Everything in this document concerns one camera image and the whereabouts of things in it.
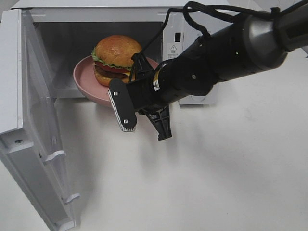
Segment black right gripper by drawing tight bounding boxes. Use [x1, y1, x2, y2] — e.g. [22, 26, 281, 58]
[126, 52, 172, 141]

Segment round white door button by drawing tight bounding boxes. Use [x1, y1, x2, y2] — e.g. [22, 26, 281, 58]
[191, 95, 205, 103]

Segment burger with lettuce and cheese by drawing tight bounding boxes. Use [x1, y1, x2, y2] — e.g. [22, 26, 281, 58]
[91, 35, 142, 87]

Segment pink round plate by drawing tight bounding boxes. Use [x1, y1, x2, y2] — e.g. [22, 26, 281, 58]
[73, 56, 159, 107]

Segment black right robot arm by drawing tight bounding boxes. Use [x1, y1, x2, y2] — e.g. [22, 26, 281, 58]
[118, 0, 308, 140]

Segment white microwave oven body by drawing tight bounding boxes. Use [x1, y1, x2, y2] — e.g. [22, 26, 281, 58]
[11, 0, 236, 106]

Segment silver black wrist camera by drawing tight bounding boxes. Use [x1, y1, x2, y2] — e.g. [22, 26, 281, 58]
[108, 78, 137, 132]

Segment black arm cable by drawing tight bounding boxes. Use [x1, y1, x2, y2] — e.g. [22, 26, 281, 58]
[128, 1, 282, 84]

